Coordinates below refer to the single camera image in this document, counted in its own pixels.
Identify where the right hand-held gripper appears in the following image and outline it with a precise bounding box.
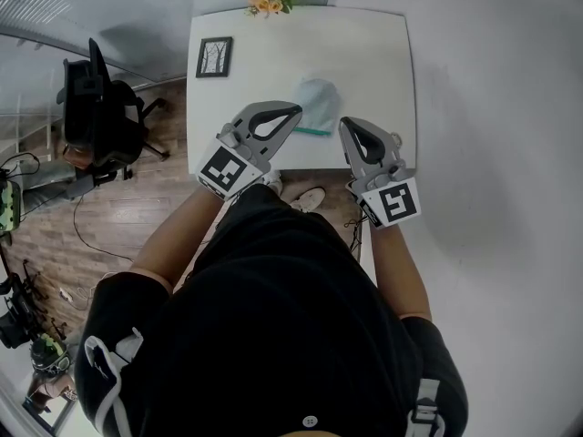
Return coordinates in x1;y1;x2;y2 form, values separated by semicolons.
338;116;423;230

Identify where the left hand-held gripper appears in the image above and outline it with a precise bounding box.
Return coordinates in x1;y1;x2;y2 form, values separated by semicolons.
195;100;303;202

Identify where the translucent pouch with green zipper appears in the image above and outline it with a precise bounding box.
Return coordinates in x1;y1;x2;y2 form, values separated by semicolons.
291;77;343;137

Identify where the person's left forearm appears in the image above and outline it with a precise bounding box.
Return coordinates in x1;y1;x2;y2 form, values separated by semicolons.
128;184;230;296

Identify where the person's right forearm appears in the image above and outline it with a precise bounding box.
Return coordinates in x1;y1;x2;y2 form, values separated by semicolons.
368;222;433;322

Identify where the person's white left shoe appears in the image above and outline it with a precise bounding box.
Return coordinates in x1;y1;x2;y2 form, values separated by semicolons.
261;168;284;198

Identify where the person's white shoe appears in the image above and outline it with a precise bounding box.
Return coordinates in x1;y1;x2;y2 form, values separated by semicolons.
261;168;284;198
288;186;327;214

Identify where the person's white right shoe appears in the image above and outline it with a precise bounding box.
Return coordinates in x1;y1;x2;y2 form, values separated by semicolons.
288;186;327;214

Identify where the black office chair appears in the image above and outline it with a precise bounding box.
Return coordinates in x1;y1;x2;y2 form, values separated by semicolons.
56;37;171;182

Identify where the person's black shirt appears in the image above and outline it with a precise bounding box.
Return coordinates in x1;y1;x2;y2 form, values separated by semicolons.
74;183;470;437

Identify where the black tripod equipment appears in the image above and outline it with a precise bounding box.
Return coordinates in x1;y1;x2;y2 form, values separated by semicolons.
0;258;69;351

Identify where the green helmet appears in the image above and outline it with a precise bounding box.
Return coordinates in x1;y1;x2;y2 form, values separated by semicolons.
28;331;73;376

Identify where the black picture frame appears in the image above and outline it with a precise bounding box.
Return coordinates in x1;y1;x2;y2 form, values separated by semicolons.
195;36;234;79

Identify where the tangled black cable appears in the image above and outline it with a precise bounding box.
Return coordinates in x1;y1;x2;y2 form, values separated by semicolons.
343;218;366;260

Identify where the long black floor cable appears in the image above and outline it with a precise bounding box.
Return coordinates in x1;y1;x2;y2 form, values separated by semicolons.
71;192;136;264

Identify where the white right shoulder strap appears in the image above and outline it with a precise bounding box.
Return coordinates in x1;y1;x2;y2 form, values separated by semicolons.
409;377;446;437

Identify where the white shoulder strap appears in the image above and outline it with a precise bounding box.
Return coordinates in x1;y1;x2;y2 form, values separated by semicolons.
83;326;146;437
409;377;446;437

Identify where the green device with cables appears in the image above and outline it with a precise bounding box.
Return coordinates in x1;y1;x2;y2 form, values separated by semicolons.
0;152;42;235

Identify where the white left shoulder strap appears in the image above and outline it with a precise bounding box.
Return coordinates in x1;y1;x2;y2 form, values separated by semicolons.
83;326;146;437

